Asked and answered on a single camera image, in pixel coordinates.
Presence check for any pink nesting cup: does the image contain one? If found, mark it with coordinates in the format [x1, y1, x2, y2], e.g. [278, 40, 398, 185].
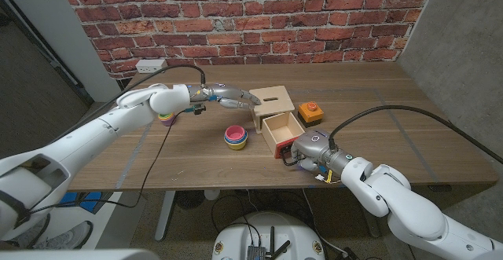
[224, 124, 248, 142]

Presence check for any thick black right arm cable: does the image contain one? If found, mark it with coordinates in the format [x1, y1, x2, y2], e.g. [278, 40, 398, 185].
[329, 104, 503, 166]

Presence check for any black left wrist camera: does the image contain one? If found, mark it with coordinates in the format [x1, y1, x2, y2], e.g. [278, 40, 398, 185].
[182, 103, 207, 115]

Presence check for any blue floor pad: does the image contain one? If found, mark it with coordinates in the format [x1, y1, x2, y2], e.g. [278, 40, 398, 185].
[58, 192, 101, 214]

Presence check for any red brick printed backdrop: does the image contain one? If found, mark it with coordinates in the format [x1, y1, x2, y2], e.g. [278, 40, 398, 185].
[56, 0, 440, 81]

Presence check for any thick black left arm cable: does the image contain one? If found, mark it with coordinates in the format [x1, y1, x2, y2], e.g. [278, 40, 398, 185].
[50, 63, 207, 143]

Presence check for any light wooden slotted box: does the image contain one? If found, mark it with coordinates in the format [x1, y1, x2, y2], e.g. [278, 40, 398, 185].
[248, 85, 296, 134]

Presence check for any black round floor base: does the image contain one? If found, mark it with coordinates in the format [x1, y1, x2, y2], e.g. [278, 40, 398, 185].
[174, 190, 205, 211]

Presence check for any white robot head rim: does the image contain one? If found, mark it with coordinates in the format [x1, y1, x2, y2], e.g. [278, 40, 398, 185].
[0, 247, 160, 260]

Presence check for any red-fronted wooden drawer black handle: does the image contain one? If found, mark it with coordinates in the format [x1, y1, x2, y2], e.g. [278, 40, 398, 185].
[261, 112, 307, 167]

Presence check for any blue nesting cup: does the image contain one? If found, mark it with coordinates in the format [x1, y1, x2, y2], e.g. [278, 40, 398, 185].
[223, 132, 248, 146]

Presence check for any white power outlet strip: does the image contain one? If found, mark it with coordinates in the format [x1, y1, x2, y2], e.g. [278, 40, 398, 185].
[134, 58, 168, 74]

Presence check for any yellow nesting cup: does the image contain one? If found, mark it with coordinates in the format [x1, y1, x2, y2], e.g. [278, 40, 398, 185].
[224, 137, 248, 151]

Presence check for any orange emergency stop button box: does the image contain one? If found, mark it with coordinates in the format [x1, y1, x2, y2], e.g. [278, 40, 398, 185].
[297, 101, 325, 129]

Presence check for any white table leg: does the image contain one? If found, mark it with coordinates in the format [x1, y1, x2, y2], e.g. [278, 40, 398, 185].
[154, 190, 177, 242]

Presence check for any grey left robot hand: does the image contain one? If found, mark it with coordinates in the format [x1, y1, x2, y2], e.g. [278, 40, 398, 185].
[187, 82, 263, 110]

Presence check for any white sneaker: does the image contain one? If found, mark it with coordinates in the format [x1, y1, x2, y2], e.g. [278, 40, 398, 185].
[15, 220, 94, 251]

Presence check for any dark table leg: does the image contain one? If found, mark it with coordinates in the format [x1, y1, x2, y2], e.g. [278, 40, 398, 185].
[359, 204, 381, 240]

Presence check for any thin black left wrist cable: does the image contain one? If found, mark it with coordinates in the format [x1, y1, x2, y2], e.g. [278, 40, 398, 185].
[27, 109, 188, 218]

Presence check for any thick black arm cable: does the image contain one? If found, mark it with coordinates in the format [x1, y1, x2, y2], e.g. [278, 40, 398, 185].
[329, 104, 503, 166]
[50, 63, 207, 143]

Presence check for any grey computer module with antennas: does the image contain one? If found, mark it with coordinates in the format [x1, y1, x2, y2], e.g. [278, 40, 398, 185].
[246, 225, 292, 260]

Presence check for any white robot torso base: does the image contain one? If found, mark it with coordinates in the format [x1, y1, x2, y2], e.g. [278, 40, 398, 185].
[211, 211, 326, 260]

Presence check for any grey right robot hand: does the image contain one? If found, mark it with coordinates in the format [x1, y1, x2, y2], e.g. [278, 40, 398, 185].
[290, 130, 353, 174]

